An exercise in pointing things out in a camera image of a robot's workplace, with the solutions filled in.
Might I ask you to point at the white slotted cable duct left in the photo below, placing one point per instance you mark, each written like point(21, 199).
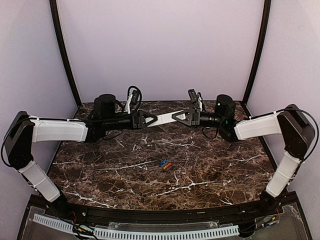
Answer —
point(53, 223)

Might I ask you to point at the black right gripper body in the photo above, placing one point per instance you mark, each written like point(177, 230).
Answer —
point(195, 117)

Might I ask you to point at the white remote control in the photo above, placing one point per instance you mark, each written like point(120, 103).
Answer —
point(164, 119)

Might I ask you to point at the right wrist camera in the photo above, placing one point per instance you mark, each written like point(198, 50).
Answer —
point(196, 99)

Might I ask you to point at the black frame post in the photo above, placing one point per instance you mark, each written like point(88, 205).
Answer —
point(63, 51)
point(258, 51)

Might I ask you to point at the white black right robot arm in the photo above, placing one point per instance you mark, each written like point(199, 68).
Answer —
point(299, 135)

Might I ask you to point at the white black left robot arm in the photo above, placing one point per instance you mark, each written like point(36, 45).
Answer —
point(108, 114)

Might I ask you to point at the black front rail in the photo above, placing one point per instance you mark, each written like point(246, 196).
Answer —
point(226, 214)

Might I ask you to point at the black left frame post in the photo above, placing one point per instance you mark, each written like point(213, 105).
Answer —
point(63, 51)

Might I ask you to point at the blue AA battery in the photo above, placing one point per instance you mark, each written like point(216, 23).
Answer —
point(162, 163)

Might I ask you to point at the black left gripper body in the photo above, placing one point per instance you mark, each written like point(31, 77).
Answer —
point(135, 119)

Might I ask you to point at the black right frame post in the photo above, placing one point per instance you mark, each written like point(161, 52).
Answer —
point(258, 51)

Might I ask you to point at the orange AA battery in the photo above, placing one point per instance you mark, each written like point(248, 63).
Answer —
point(167, 166)

